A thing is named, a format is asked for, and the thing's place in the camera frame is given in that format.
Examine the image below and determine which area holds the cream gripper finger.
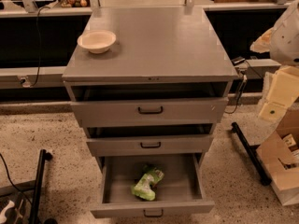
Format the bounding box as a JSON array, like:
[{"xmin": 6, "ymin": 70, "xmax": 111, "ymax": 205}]
[{"xmin": 250, "ymin": 28, "xmax": 273, "ymax": 53}]

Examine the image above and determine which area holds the green rice chip bag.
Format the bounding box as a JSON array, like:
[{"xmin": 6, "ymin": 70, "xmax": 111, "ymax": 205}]
[{"xmin": 131, "ymin": 165, "xmax": 164, "ymax": 201}]

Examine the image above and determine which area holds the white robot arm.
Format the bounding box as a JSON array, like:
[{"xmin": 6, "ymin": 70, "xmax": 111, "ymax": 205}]
[{"xmin": 250, "ymin": 0, "xmax": 299, "ymax": 66}]

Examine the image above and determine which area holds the grey top drawer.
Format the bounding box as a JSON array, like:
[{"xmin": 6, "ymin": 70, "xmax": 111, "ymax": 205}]
[{"xmin": 69, "ymin": 91, "xmax": 228, "ymax": 128}]

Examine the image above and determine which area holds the grey drawer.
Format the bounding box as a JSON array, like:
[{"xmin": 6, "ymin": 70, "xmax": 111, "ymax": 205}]
[
  {"xmin": 69, "ymin": 91, "xmax": 228, "ymax": 128},
  {"xmin": 92, "ymin": 153, "xmax": 214, "ymax": 218},
  {"xmin": 87, "ymin": 124, "xmax": 213, "ymax": 157}
]

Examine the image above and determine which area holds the grey drawer cabinet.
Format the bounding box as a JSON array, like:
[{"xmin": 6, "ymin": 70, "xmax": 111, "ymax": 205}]
[{"xmin": 61, "ymin": 6, "xmax": 240, "ymax": 161}]

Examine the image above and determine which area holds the grey middle drawer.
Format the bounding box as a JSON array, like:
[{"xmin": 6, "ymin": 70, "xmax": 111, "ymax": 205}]
[{"xmin": 87, "ymin": 124, "xmax": 213, "ymax": 157}]

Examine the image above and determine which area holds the grey bottom drawer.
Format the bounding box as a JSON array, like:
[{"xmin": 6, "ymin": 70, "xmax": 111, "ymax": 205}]
[{"xmin": 92, "ymin": 153, "xmax": 214, "ymax": 218}]

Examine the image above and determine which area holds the black power adapter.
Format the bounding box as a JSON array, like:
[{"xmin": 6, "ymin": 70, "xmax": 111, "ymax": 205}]
[{"xmin": 231, "ymin": 56, "xmax": 245, "ymax": 65}]

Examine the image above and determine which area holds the black bar right floor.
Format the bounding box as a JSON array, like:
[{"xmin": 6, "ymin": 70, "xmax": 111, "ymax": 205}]
[{"xmin": 232, "ymin": 122, "xmax": 272, "ymax": 186}]

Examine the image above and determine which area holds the cardboard box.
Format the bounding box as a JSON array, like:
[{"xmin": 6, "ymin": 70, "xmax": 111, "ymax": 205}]
[{"xmin": 257, "ymin": 110, "xmax": 299, "ymax": 206}]

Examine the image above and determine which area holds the white bowl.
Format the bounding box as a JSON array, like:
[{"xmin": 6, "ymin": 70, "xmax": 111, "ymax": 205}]
[{"xmin": 77, "ymin": 30, "xmax": 116, "ymax": 54}]

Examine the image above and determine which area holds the black stand left floor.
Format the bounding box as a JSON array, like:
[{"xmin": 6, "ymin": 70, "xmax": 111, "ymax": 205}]
[{"xmin": 29, "ymin": 149, "xmax": 58, "ymax": 224}]

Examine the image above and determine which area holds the black cable right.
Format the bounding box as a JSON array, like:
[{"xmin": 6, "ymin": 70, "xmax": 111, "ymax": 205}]
[{"xmin": 224, "ymin": 59, "xmax": 264, "ymax": 115}]

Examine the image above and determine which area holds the black cable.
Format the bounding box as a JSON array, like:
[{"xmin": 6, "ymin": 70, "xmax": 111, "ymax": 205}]
[
  {"xmin": 224, "ymin": 59, "xmax": 264, "ymax": 115},
  {"xmin": 30, "ymin": 5, "xmax": 51, "ymax": 88}
]

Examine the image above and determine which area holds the black cable left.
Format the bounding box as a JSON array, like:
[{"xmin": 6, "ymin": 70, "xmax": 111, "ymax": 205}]
[{"xmin": 30, "ymin": 5, "xmax": 51, "ymax": 88}]

